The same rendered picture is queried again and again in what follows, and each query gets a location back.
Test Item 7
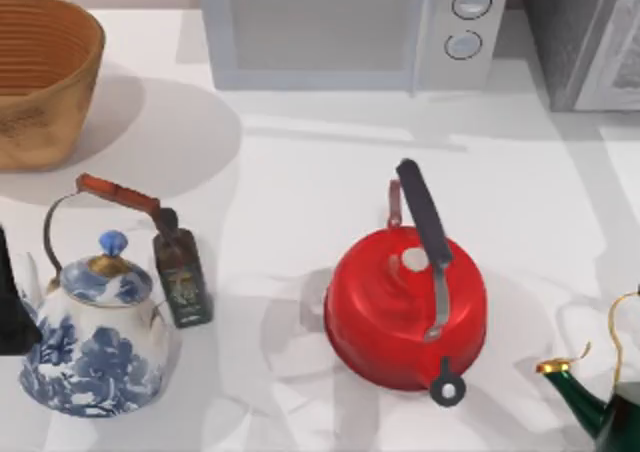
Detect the red kettle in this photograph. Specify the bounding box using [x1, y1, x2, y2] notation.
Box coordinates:
[323, 158, 489, 409]

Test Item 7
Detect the dark green bottle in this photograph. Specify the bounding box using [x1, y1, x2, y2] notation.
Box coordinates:
[152, 207, 215, 329]

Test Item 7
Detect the pale microwave oven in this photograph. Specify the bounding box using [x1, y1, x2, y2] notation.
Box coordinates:
[195, 0, 514, 97]

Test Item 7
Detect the microwave knob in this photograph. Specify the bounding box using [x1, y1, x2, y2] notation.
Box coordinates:
[443, 28, 484, 62]
[451, 0, 493, 21]

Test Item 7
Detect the blue and white teapot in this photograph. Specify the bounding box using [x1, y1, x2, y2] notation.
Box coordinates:
[18, 173, 171, 418]

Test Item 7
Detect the brown woven basket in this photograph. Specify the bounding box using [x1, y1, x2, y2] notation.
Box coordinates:
[0, 0, 107, 172]

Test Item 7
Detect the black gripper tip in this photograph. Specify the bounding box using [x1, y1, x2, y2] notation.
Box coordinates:
[0, 225, 43, 358]

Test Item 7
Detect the dark green teapot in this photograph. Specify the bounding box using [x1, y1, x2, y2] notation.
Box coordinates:
[535, 284, 640, 452]

